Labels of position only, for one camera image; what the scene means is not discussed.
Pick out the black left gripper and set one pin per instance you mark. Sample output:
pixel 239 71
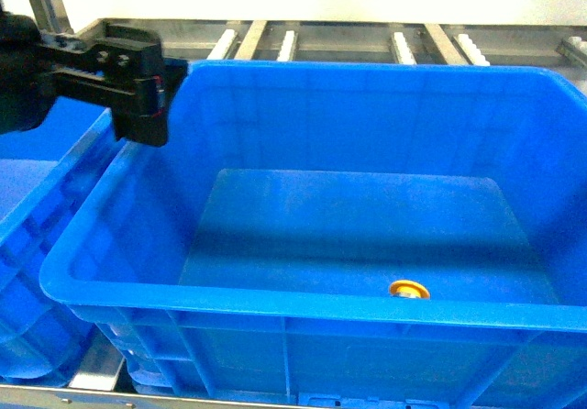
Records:
pixel 118 67

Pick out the yellow mushroom push button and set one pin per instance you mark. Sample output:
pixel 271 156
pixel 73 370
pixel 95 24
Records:
pixel 409 289

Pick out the left blue plastic bin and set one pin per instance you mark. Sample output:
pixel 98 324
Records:
pixel 46 175

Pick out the large blue plastic bin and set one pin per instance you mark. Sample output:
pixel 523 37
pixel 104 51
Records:
pixel 251 257

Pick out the metal roller rack frame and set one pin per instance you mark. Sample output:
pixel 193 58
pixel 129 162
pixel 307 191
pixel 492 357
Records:
pixel 102 379

